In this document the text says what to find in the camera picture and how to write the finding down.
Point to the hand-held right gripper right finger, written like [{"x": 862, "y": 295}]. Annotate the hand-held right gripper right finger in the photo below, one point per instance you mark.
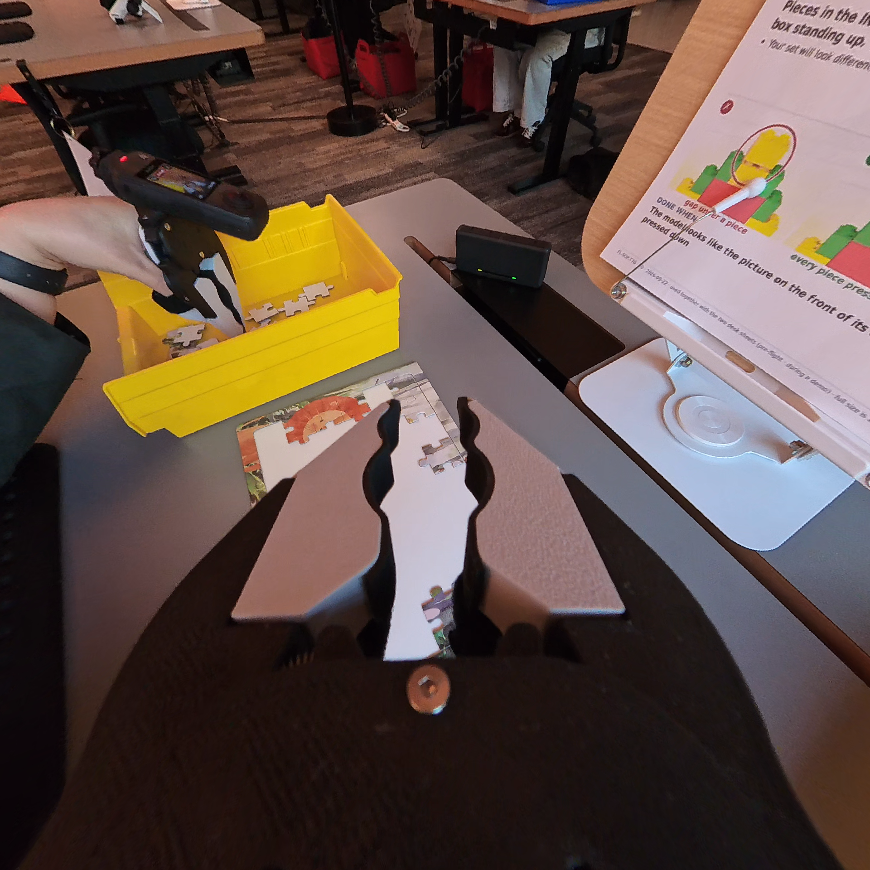
[{"x": 544, "y": 544}]

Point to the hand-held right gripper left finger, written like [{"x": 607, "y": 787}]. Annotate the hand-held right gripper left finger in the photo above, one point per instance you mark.
[{"x": 312, "y": 544}]

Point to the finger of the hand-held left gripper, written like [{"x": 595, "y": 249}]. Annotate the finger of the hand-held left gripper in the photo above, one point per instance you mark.
[
  {"x": 232, "y": 292},
  {"x": 209, "y": 292}
]

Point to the pile of puzzle pieces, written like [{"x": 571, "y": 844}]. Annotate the pile of puzzle pieces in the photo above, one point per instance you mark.
[{"x": 183, "y": 336}]

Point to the yellow plastic bin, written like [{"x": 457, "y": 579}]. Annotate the yellow plastic bin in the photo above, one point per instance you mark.
[{"x": 272, "y": 380}]

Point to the puzzle frame tray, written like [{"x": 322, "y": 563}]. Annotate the puzzle frame tray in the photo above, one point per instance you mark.
[{"x": 421, "y": 530}]

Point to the red puzzle piece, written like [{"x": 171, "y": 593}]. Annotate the red puzzle piece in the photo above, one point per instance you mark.
[
  {"x": 357, "y": 410},
  {"x": 302, "y": 425},
  {"x": 330, "y": 414}
]

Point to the light background desk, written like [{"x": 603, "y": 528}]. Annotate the light background desk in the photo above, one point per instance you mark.
[{"x": 136, "y": 34}]

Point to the wooden background desk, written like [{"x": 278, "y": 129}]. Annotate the wooden background desk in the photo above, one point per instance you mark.
[{"x": 510, "y": 10}]

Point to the person's left hand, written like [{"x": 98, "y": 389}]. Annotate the person's left hand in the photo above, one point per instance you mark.
[{"x": 68, "y": 231}]

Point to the purple puzzle piece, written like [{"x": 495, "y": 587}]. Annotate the purple puzzle piece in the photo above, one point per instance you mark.
[{"x": 438, "y": 605}]

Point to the black wristband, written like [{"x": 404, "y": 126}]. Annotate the black wristband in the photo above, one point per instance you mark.
[{"x": 34, "y": 275}]

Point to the white hanging tag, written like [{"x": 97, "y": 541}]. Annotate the white hanging tag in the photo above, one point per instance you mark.
[{"x": 81, "y": 163}]

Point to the black office chair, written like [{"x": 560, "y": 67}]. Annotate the black office chair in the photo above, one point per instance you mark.
[
  {"x": 156, "y": 102},
  {"x": 584, "y": 115}
]

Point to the black pole stand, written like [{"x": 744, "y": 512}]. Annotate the black pole stand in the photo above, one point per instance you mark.
[{"x": 351, "y": 119}]

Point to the red bag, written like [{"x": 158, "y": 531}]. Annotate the red bag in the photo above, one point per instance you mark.
[
  {"x": 478, "y": 78},
  {"x": 319, "y": 58},
  {"x": 384, "y": 68}
]

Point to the black charger box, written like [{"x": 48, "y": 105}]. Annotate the black charger box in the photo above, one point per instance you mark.
[{"x": 503, "y": 255}]

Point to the printed instruction sheet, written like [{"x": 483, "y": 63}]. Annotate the printed instruction sheet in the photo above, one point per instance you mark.
[{"x": 781, "y": 306}]

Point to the black bag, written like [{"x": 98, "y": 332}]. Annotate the black bag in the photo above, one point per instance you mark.
[{"x": 595, "y": 173}]

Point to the metal page holder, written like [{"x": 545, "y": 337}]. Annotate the metal page holder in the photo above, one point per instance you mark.
[{"x": 737, "y": 197}]

